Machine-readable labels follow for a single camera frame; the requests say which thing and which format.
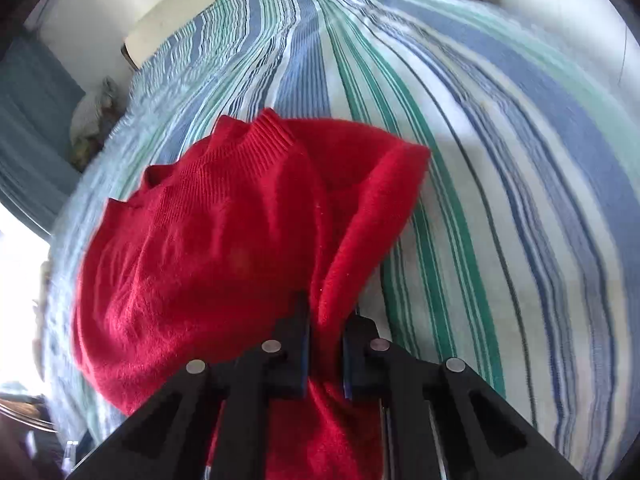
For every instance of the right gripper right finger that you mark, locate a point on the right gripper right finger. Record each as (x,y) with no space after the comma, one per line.
(441,421)

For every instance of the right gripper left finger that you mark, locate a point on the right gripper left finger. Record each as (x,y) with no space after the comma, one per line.
(209,420)

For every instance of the red knit sweater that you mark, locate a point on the red knit sweater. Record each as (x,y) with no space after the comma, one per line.
(214,249)

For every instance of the pile of folded clothes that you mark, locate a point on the pile of folded clothes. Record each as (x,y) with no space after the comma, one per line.
(93,120)

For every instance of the striped blue green bedspread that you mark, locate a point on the striped blue green bedspread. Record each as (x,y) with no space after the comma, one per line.
(522,255)

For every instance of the teal curtain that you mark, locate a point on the teal curtain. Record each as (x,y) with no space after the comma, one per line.
(38,98)

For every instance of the cream padded headboard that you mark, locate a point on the cream padded headboard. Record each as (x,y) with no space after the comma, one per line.
(210,5)

